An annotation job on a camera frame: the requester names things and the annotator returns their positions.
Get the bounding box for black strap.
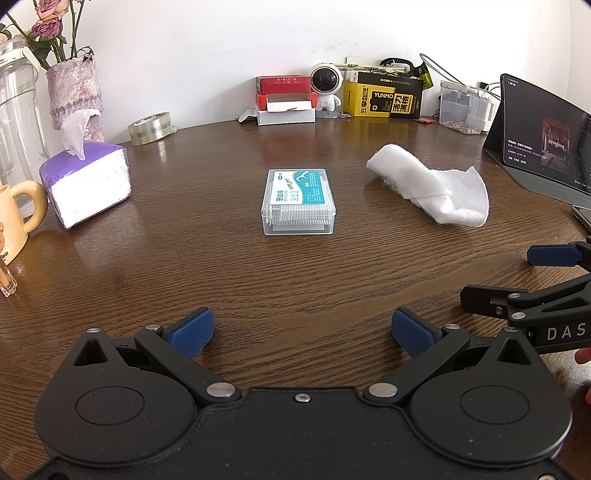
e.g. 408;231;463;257
379;56;415;75

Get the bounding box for closed red box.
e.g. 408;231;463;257
255;76;315;93

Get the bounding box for grey cable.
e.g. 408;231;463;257
419;52;503;100

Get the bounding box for black tablet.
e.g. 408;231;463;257
482;73;591;195

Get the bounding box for white astronaut figurine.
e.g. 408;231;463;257
308;63;346;119

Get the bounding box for small glass bottle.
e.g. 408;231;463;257
0;258;19;298

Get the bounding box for clear tape roll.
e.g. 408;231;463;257
127;112;176;147

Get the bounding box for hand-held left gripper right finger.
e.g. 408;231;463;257
364;308;533;407

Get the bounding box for clear plastic floss pick container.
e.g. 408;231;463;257
261;168;341;236

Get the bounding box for wooden chopsticks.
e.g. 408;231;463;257
333;63;407;73

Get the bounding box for yellow ceramic mug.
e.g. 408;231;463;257
0;181;49;265

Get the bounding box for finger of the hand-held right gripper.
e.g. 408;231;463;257
527;241;591;272
460;276;591;331

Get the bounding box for white cleaning cloth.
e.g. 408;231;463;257
366;143;489;228

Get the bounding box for green and black packet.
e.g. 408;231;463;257
410;64;434;90

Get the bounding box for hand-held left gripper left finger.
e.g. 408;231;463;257
73;307;243;407

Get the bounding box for grey tablet cover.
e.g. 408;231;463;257
482;99;591;207

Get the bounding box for clear plastic bottle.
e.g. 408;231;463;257
0;36;51;188

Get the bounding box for yellow and black box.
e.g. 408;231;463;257
343;71;424;119

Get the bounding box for purple tissue pack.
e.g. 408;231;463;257
39;110;132;230

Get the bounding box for open red box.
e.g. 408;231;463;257
255;91;317;112

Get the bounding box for person's right hand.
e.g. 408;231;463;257
574;348;591;407

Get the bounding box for clear plastic storage box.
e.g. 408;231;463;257
438;80;491;134

